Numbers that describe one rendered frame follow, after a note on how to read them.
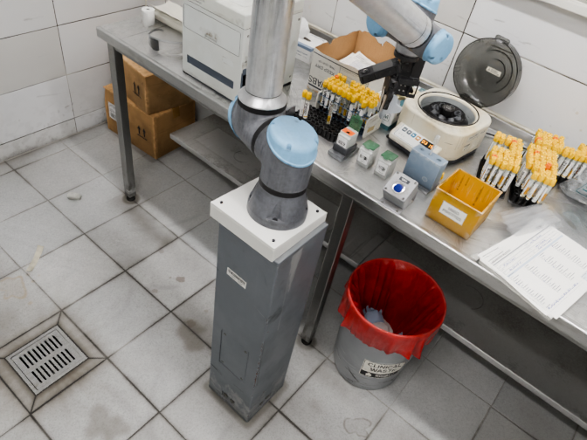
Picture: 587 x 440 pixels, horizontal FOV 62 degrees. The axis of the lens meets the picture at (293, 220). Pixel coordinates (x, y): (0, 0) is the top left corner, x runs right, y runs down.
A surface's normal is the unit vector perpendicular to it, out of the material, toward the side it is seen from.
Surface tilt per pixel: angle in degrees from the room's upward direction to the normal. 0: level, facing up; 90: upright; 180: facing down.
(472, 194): 90
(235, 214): 5
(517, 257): 1
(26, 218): 0
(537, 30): 90
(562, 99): 90
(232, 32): 90
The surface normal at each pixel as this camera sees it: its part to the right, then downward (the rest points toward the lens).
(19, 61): 0.76, 0.53
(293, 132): 0.26, -0.66
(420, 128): -0.75, 0.37
